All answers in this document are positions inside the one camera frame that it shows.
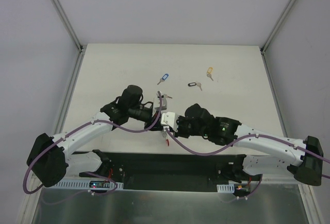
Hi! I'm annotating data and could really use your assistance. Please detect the red handled metal key organizer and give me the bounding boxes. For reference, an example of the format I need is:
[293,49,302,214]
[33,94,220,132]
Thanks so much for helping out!
[162,131,170,146]

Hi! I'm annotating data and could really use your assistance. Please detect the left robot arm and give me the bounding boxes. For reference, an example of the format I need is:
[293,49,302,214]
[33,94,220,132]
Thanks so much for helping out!
[27,85,167,187]

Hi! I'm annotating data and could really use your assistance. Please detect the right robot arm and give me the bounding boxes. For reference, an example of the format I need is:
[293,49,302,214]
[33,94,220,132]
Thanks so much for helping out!
[161,104,325,186]

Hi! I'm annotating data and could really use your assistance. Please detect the key with black tag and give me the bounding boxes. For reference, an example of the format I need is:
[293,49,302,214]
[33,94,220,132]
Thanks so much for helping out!
[187,82,203,91]

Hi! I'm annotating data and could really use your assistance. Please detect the key with blue rectangular tag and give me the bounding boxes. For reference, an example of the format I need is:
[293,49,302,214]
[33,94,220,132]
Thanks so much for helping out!
[157,73,169,85]

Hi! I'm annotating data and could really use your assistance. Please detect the key with yellow tag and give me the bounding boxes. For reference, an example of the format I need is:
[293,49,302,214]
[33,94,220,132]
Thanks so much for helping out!
[206,67,213,81]

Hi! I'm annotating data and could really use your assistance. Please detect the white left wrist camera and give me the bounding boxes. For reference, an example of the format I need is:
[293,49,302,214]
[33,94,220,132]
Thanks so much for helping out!
[153,91,168,112]

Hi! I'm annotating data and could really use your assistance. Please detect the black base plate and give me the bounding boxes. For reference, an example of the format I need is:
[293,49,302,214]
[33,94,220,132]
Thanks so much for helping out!
[47,149,296,191]

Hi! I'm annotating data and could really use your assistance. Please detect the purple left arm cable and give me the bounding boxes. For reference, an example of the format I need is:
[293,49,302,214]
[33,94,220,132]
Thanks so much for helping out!
[23,91,163,195]

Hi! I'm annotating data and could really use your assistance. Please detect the aluminium frame rail right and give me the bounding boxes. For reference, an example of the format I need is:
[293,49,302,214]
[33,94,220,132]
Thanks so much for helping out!
[259,0,320,224]

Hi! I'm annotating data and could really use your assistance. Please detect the aluminium frame rail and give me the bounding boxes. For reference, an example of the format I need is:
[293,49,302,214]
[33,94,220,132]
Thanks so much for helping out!
[17,0,86,223]
[259,0,320,224]

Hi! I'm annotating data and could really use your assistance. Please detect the aluminium frame rail left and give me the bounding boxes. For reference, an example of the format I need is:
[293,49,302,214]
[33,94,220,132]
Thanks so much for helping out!
[17,0,86,223]

